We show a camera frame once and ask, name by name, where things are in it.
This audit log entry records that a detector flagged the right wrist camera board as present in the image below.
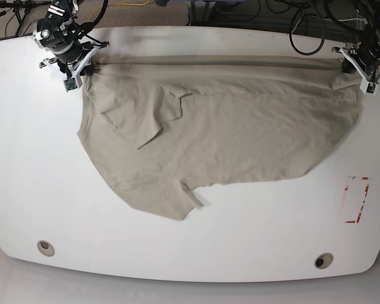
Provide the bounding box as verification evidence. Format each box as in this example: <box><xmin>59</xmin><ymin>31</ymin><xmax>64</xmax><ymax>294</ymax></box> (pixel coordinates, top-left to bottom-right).
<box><xmin>63</xmin><ymin>78</ymin><xmax>78</xmax><ymax>92</ymax></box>

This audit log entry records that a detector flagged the table cable grommet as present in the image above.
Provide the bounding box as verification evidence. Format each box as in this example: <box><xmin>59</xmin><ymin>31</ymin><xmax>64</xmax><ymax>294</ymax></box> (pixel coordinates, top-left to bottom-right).
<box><xmin>314</xmin><ymin>253</ymin><xmax>334</xmax><ymax>270</ymax></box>
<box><xmin>37</xmin><ymin>240</ymin><xmax>55</xmax><ymax>257</ymax></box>

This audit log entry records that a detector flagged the beige T-shirt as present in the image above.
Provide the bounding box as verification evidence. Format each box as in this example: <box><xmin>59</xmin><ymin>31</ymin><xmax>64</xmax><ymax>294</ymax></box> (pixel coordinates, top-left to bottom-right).
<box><xmin>78</xmin><ymin>58</ymin><xmax>361</xmax><ymax>220</ymax></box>

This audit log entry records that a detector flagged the right table cable grommet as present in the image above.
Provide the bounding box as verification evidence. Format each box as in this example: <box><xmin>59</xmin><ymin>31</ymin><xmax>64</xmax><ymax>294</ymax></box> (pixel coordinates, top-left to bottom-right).
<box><xmin>314</xmin><ymin>253</ymin><xmax>334</xmax><ymax>270</ymax></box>

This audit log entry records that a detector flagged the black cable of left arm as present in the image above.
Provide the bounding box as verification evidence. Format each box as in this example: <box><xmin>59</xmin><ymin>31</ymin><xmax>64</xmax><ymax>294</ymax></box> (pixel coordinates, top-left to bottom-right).
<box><xmin>288</xmin><ymin>0</ymin><xmax>362</xmax><ymax>56</ymax></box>

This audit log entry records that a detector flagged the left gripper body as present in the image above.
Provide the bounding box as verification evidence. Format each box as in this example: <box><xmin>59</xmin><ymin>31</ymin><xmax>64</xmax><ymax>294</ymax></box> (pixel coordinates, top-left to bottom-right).
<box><xmin>331</xmin><ymin>44</ymin><xmax>380</xmax><ymax>94</ymax></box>

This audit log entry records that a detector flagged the yellow cable on floor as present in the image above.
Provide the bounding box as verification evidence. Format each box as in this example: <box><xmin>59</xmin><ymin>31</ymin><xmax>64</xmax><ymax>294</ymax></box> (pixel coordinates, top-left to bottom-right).
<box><xmin>88</xmin><ymin>0</ymin><xmax>151</xmax><ymax>26</ymax></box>

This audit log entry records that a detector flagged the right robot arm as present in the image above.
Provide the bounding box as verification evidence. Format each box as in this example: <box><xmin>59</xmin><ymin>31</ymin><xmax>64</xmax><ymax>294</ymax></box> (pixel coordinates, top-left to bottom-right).
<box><xmin>32</xmin><ymin>0</ymin><xmax>109</xmax><ymax>91</ymax></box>

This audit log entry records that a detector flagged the red tape rectangle marking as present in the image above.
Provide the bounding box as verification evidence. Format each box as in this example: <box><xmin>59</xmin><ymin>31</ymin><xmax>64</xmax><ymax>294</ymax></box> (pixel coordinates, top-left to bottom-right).
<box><xmin>341</xmin><ymin>176</ymin><xmax>370</xmax><ymax>224</ymax></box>

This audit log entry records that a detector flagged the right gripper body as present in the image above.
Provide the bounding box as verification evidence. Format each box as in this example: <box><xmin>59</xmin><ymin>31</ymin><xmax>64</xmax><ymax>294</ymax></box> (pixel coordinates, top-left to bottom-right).
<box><xmin>39</xmin><ymin>41</ymin><xmax>110</xmax><ymax>89</ymax></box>

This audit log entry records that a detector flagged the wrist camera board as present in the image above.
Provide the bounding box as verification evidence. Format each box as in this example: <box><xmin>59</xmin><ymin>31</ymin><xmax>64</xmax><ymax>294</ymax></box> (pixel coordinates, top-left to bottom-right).
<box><xmin>365</xmin><ymin>82</ymin><xmax>379</xmax><ymax>95</ymax></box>
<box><xmin>63</xmin><ymin>78</ymin><xmax>78</xmax><ymax>92</ymax></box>

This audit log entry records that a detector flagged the black tripod stand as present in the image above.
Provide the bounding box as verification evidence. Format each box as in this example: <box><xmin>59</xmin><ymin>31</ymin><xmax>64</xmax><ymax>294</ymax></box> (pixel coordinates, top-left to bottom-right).
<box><xmin>0</xmin><ymin>0</ymin><xmax>51</xmax><ymax>38</ymax></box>

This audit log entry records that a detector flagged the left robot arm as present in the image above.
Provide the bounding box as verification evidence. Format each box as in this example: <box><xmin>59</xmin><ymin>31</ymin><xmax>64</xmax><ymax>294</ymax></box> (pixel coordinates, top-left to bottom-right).
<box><xmin>323</xmin><ymin>1</ymin><xmax>380</xmax><ymax>95</ymax></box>

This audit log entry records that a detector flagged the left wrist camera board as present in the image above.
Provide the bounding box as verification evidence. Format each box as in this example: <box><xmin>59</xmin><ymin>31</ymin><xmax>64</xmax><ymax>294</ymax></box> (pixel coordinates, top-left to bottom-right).
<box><xmin>365</xmin><ymin>82</ymin><xmax>379</xmax><ymax>95</ymax></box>

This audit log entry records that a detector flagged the left table cable grommet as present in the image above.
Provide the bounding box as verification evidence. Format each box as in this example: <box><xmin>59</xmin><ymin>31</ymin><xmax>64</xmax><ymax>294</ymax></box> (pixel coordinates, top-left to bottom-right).
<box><xmin>37</xmin><ymin>240</ymin><xmax>55</xmax><ymax>257</ymax></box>

